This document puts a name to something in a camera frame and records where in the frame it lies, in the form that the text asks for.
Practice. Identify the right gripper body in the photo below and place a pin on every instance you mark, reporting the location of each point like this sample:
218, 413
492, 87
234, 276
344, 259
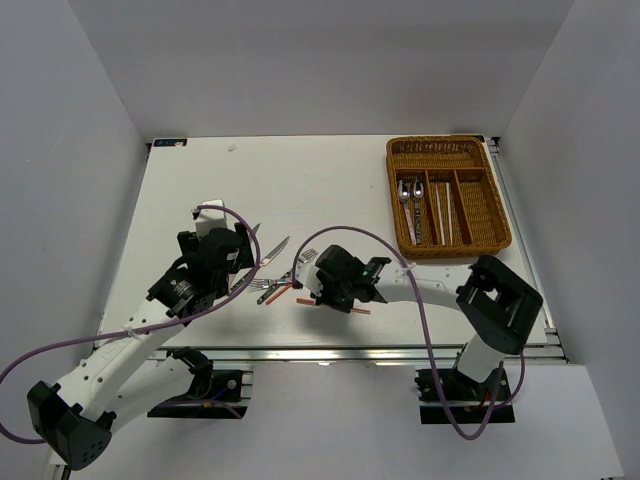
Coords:
335, 294

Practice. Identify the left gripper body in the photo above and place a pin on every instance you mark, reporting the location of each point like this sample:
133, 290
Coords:
244, 258

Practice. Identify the pink handled knife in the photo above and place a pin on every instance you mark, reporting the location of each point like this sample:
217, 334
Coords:
244, 261

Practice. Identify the dark handled fork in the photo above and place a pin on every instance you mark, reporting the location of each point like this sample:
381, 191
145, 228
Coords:
303, 258

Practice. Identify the pink handled fork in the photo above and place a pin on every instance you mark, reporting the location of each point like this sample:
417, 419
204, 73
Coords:
265, 284

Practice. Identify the dark handled knife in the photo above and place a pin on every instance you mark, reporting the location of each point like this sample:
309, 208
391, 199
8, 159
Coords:
273, 253

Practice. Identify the pink handled spoon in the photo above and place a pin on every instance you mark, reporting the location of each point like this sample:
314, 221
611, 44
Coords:
404, 197

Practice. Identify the dark handled spoon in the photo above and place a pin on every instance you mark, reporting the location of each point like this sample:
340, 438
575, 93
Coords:
417, 194

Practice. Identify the white chopstick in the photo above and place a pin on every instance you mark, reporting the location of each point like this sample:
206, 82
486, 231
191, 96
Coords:
440, 217
450, 212

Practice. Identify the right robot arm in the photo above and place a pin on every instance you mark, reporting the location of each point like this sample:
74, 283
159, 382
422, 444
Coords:
500, 306

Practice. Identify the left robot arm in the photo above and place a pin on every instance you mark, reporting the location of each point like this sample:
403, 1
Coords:
78, 415

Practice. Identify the blue label sticker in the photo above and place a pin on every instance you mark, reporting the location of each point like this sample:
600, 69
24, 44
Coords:
169, 143

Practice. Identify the wicker cutlery tray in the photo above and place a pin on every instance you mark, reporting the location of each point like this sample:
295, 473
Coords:
444, 197

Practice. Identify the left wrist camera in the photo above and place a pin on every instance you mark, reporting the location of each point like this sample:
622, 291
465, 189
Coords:
207, 219

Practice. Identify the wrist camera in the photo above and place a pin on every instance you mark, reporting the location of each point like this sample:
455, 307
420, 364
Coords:
207, 219
305, 277

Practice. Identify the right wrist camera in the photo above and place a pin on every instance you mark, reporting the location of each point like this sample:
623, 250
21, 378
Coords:
305, 277

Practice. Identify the aluminium table rail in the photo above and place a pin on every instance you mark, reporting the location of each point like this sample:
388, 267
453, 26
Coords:
545, 353

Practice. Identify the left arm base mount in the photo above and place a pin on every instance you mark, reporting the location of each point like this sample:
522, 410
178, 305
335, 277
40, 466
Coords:
215, 393

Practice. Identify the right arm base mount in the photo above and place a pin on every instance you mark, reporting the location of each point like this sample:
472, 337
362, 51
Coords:
468, 404

